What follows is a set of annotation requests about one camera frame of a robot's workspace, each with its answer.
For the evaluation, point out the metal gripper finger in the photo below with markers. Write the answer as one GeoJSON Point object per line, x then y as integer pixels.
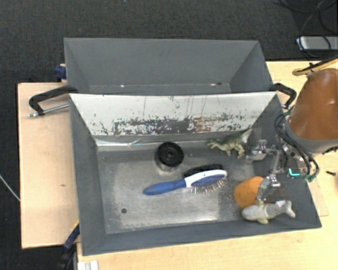
{"type": "Point", "coordinates": [262, 148]}
{"type": "Point", "coordinates": [269, 182]}

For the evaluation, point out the orange ball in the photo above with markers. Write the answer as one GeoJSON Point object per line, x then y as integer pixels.
{"type": "Point", "coordinates": [245, 192]}

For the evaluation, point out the grey toy whale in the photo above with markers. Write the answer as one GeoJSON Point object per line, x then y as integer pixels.
{"type": "Point", "coordinates": [261, 211]}

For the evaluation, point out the green toy dinosaur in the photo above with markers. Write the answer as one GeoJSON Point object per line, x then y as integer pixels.
{"type": "Point", "coordinates": [231, 144]}

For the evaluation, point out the small black screw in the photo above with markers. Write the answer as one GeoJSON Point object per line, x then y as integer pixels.
{"type": "Point", "coordinates": [331, 173]}

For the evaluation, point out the blue and white hairbrush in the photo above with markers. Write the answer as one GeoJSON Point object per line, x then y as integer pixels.
{"type": "Point", "coordinates": [199, 179]}

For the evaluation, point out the black round disc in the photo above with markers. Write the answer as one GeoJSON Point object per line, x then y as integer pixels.
{"type": "Point", "coordinates": [170, 154]}

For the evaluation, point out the grey metal bin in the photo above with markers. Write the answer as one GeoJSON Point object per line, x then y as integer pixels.
{"type": "Point", "coordinates": [166, 210]}

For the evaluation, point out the pale wood board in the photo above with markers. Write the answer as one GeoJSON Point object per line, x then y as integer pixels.
{"type": "Point", "coordinates": [44, 165]}

